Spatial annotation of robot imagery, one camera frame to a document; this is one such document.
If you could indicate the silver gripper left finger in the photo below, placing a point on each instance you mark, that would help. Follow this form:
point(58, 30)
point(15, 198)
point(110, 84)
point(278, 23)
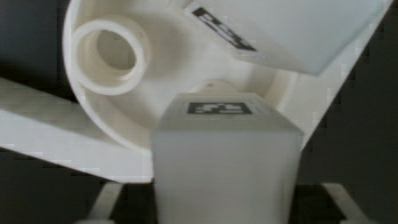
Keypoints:
point(101, 213)

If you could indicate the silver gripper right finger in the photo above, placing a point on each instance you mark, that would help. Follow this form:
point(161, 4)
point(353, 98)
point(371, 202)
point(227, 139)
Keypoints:
point(348, 205)

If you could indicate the white front fence bar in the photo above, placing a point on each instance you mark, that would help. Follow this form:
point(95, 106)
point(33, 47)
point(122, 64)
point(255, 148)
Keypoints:
point(49, 131)

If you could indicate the white fence bar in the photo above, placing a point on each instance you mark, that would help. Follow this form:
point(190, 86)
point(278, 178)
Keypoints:
point(49, 131)
point(316, 89)

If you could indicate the white right fence bar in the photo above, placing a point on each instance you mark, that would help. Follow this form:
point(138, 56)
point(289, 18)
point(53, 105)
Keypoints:
point(316, 89)

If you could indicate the white stool leg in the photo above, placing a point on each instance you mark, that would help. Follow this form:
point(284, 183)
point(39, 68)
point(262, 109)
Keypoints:
point(284, 33)
point(227, 152)

